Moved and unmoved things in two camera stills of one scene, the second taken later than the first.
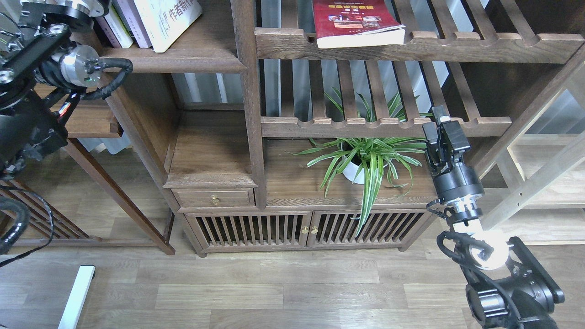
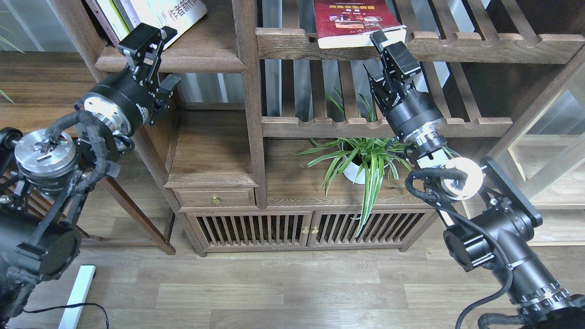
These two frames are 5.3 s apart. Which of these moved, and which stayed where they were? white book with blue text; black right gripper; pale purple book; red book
Moved: black right gripper
Stayed: red book; pale purple book; white book with blue text
